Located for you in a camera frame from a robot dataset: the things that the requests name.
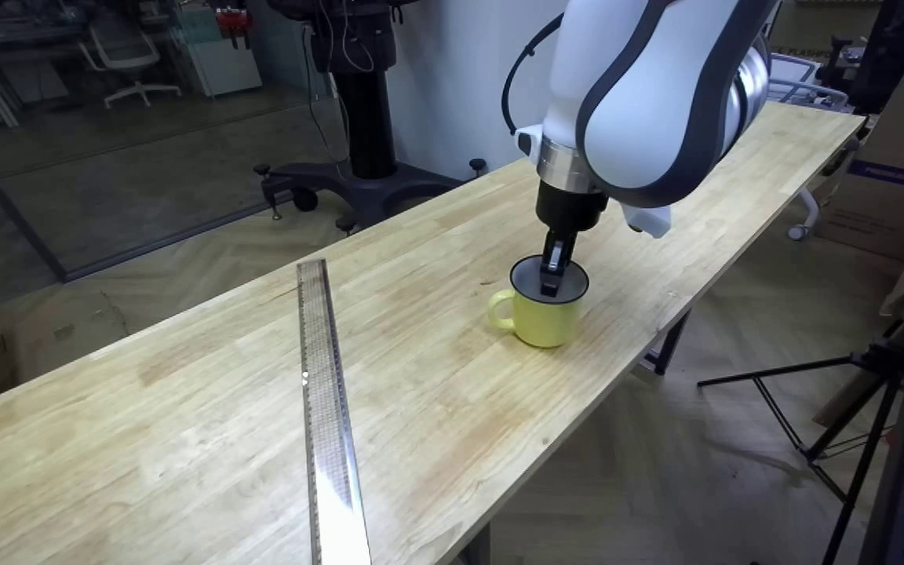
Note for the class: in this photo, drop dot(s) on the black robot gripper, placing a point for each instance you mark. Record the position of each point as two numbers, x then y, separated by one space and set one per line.
567 217

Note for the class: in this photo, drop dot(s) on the yellow enamel cup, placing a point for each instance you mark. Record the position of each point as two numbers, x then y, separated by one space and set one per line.
530 312

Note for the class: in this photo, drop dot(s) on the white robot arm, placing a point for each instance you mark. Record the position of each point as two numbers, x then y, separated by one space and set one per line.
645 99

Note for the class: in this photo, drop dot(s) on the red and black robot stand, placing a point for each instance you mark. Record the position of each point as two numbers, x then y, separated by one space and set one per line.
353 41

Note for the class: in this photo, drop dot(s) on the black tripod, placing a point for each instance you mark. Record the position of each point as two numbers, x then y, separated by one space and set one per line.
879 388

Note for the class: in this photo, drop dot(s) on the white office chair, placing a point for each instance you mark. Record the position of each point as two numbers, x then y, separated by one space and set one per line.
121 48

